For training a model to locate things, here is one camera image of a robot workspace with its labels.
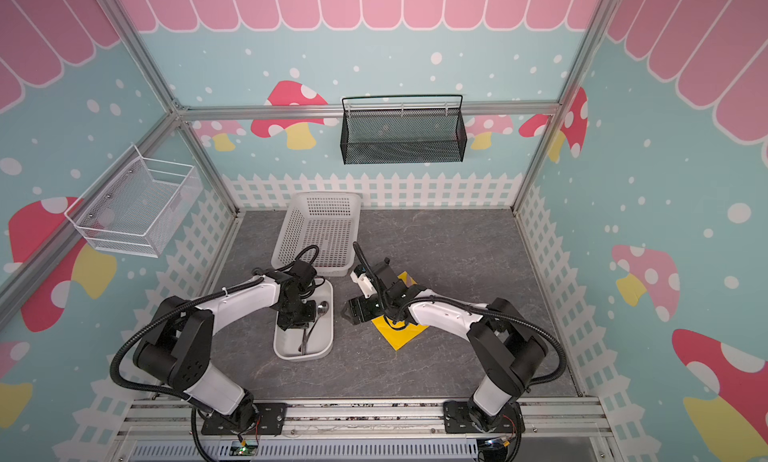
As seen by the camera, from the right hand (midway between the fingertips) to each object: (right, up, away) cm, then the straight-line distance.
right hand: (350, 309), depth 84 cm
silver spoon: (-10, -2, +6) cm, 11 cm away
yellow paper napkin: (+13, -9, +3) cm, 15 cm away
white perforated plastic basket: (-16, +25, +31) cm, 43 cm away
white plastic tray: (-19, -10, +3) cm, 22 cm away
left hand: (-13, -7, +4) cm, 16 cm away
